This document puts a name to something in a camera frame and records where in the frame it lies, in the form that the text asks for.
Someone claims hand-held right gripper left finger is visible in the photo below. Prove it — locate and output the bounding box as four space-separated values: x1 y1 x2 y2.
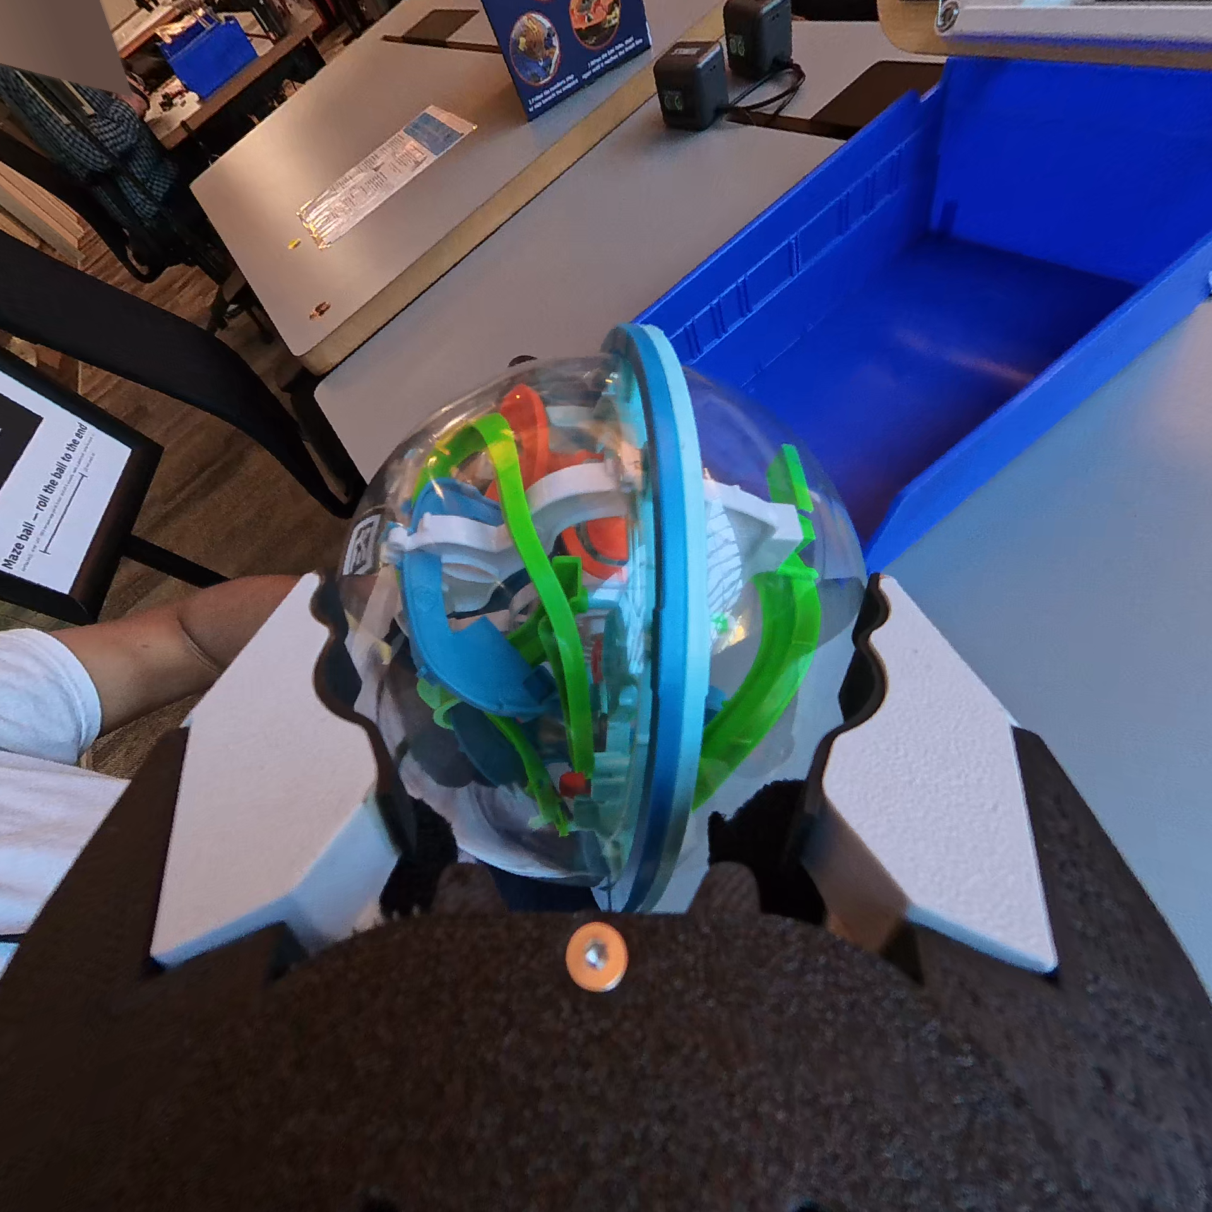
146 570 404 969

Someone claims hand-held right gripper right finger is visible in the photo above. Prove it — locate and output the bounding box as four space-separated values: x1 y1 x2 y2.
802 570 1061 977

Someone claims clear plastic maze ball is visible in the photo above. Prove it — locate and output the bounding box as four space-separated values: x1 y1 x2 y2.
341 323 867 915

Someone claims person's left forearm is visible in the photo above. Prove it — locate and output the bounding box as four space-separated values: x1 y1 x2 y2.
90 573 319 740

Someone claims black framed instruction sign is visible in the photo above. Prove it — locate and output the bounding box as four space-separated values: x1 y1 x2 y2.
0 347 165 626

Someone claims black chair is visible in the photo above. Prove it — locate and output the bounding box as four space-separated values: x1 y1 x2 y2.
0 232 365 588

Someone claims blue plastic bin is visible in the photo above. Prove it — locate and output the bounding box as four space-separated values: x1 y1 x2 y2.
636 55 1212 574
156 19 258 98

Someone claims grey rectangular table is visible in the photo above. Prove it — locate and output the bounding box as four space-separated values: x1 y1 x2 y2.
189 0 734 378

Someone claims laminated paper sheet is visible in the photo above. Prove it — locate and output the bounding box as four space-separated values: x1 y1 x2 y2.
296 105 475 249

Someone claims black cube charger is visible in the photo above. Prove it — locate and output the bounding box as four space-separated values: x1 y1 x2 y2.
721 0 795 81
654 40 730 131

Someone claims blue product box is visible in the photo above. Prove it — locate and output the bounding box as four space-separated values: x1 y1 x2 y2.
479 0 655 121

